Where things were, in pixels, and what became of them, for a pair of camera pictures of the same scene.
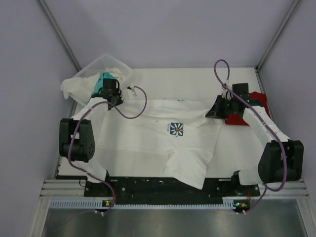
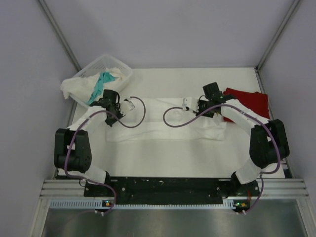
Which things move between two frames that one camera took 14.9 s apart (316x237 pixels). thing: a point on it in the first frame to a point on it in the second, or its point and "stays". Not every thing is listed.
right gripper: [216, 112] to [200, 102]
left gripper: [118, 93] to [117, 108]
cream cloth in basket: [82, 88] stays
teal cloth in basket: [99, 84] stays
